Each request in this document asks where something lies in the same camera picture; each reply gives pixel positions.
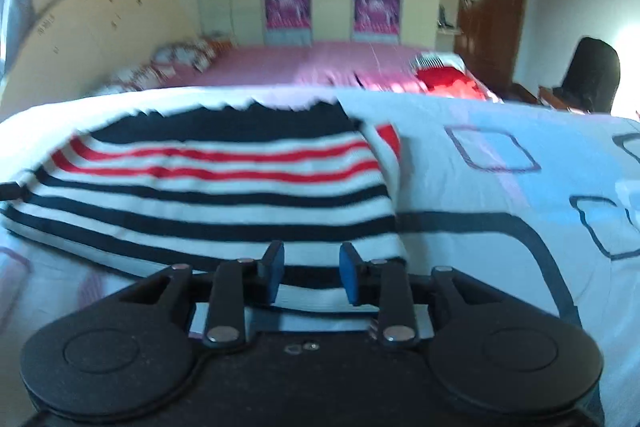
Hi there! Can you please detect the red cloth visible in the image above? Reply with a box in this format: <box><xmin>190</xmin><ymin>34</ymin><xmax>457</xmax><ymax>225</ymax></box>
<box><xmin>417</xmin><ymin>66</ymin><xmax>488</xmax><ymax>100</ymax></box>

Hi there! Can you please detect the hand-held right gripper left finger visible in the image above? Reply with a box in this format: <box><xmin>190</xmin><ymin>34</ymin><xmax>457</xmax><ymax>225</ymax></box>
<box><xmin>132</xmin><ymin>241</ymin><xmax>286</xmax><ymax>350</ymax></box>

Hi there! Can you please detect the patterned pillow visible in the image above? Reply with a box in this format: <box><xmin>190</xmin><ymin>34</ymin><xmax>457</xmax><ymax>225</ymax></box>
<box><xmin>95</xmin><ymin>62</ymin><xmax>176</xmax><ymax>95</ymax></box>
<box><xmin>150</xmin><ymin>36</ymin><xmax>233</xmax><ymax>72</ymax></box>

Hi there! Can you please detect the pink bed sheet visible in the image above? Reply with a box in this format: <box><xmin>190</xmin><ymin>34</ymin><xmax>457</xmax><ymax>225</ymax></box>
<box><xmin>165</xmin><ymin>42</ymin><xmax>501</xmax><ymax>102</ymax></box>

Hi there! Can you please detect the black chair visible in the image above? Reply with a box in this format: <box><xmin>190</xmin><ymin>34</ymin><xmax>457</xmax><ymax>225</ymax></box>
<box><xmin>552</xmin><ymin>37</ymin><xmax>621</xmax><ymax>114</ymax></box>

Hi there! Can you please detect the striped knit sweater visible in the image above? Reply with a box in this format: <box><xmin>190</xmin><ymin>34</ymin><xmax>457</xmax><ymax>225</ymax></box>
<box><xmin>0</xmin><ymin>99</ymin><xmax>408</xmax><ymax>313</ymax></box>

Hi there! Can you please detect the light blue printed blanket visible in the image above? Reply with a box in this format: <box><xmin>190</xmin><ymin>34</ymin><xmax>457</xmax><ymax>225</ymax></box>
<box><xmin>0</xmin><ymin>86</ymin><xmax>640</xmax><ymax>427</ymax></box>

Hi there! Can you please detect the small striped cloth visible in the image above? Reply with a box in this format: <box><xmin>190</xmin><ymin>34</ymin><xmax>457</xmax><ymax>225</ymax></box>
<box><xmin>410</xmin><ymin>52</ymin><xmax>466</xmax><ymax>70</ymax></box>

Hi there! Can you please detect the pink wall poster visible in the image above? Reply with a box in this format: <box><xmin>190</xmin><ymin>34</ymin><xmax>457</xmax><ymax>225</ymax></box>
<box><xmin>353</xmin><ymin>0</ymin><xmax>402</xmax><ymax>44</ymax></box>
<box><xmin>263</xmin><ymin>0</ymin><xmax>312</xmax><ymax>45</ymax></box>

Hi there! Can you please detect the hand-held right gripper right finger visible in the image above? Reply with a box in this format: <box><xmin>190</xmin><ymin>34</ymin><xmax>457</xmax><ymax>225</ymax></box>
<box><xmin>339</xmin><ymin>242</ymin><xmax>482</xmax><ymax>349</ymax></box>

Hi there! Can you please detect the cream rounded headboard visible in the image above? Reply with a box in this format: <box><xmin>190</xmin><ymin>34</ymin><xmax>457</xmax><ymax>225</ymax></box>
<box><xmin>0</xmin><ymin>0</ymin><xmax>201</xmax><ymax>122</ymax></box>

